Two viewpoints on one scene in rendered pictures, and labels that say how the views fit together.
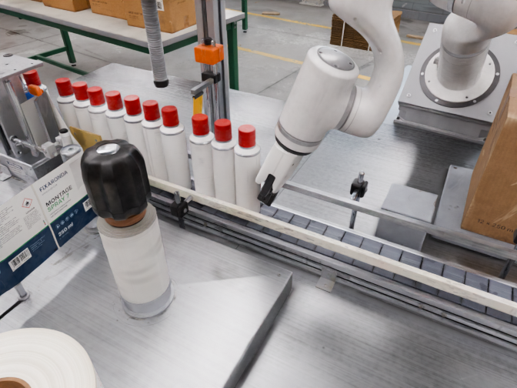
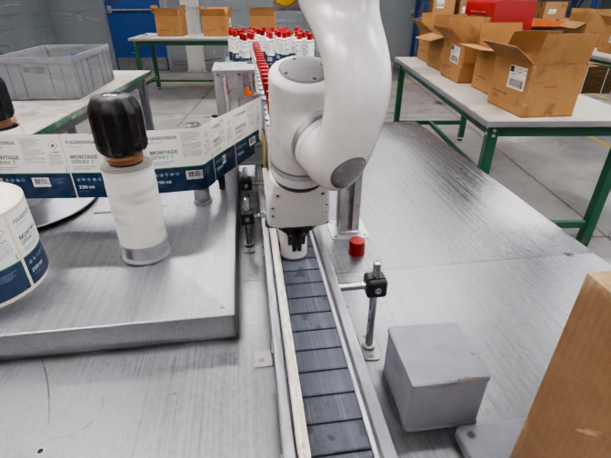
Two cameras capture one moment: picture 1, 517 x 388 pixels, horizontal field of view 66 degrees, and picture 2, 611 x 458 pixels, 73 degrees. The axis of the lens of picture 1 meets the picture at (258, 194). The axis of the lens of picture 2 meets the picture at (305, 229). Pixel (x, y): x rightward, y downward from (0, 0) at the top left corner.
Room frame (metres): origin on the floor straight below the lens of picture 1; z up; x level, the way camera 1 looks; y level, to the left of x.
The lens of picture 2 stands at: (0.29, -0.53, 1.32)
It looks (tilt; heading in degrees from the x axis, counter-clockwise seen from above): 30 degrees down; 54
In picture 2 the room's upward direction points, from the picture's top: straight up
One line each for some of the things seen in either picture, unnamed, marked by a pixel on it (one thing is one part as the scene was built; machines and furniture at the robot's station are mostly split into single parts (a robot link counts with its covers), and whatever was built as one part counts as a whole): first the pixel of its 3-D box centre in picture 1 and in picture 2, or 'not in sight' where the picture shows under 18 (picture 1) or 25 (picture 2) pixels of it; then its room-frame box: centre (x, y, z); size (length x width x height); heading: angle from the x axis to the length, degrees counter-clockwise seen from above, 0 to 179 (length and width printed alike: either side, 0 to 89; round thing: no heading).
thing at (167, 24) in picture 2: not in sight; (170, 20); (2.49, 5.63, 0.97); 0.47 x 0.41 x 0.37; 51
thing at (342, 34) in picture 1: (365, 28); not in sight; (4.72, -1.22, 0.16); 0.65 x 0.54 x 0.32; 59
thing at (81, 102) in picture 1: (90, 124); not in sight; (0.87, 0.41, 0.98); 0.05 x 0.05 x 0.20
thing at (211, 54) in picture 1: (205, 121); not in sight; (0.77, 0.11, 1.05); 0.10 x 0.04 x 0.33; 152
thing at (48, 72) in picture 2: not in sight; (61, 70); (0.64, 2.41, 0.91); 0.60 x 0.40 x 0.22; 58
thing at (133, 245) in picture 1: (131, 233); (130, 181); (0.44, 0.19, 1.03); 0.09 x 0.09 x 0.30
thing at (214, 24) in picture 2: not in sight; (216, 20); (3.00, 5.26, 0.96); 0.43 x 0.42 x 0.37; 142
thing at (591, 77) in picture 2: not in sight; (583, 76); (7.53, 2.31, 0.19); 0.64 x 0.54 x 0.37; 148
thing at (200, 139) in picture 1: (204, 160); not in sight; (0.71, 0.12, 0.98); 0.05 x 0.05 x 0.20
